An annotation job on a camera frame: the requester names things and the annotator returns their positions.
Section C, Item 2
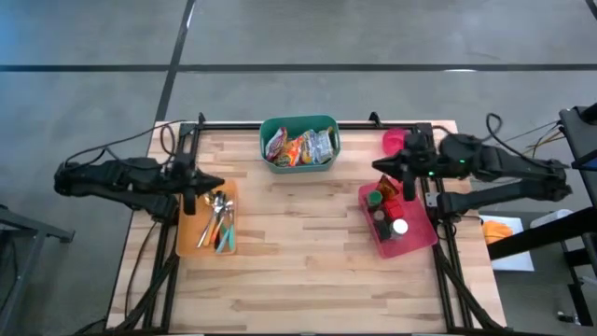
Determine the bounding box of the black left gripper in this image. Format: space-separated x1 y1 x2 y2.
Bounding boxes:
171 156 226 217

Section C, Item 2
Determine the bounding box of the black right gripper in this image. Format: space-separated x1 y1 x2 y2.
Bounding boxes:
371 132 443 203

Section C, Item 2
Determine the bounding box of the plain silver spoon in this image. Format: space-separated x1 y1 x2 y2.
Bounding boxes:
195 193 225 249

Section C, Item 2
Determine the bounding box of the orange plastic tray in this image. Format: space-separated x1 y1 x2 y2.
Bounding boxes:
175 179 239 258

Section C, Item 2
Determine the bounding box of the silver spoon with green handle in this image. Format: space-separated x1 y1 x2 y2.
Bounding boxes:
218 204 232 242

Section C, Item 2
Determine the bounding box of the spice jar with white lid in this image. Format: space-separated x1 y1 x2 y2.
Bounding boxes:
390 217 410 240

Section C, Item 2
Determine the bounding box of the spoon with light teal handle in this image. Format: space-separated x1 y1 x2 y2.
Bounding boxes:
216 222 236 255

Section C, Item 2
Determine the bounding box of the pink plastic tray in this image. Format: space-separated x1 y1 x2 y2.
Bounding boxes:
357 179 439 259

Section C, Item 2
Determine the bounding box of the silver ramen packet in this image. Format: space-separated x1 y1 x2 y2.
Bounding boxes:
312 126 338 164

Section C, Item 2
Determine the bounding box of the green plastic bin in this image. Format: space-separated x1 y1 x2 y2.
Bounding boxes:
258 114 341 175

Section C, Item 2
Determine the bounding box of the pink plastic bowl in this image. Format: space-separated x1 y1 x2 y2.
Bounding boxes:
382 128 412 157

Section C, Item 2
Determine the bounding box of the orange cloth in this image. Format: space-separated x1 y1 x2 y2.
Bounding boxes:
481 219 514 245

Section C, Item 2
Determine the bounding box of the white sheet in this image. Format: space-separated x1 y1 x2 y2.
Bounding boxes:
479 214 536 273

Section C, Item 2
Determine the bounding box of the white container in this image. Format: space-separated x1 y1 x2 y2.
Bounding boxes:
530 208 574 230

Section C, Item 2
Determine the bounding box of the grey metal table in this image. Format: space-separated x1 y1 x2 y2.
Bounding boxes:
0 203 76 336

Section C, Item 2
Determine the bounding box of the black equipment cart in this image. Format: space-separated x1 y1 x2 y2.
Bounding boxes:
487 103 597 328

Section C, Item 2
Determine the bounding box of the black metal table frame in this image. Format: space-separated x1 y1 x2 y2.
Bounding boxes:
104 111 507 335

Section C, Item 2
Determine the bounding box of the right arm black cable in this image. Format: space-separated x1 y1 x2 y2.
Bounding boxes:
484 112 568 168

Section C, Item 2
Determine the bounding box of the coloured cable bundle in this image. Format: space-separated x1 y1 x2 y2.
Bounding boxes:
503 119 563 158

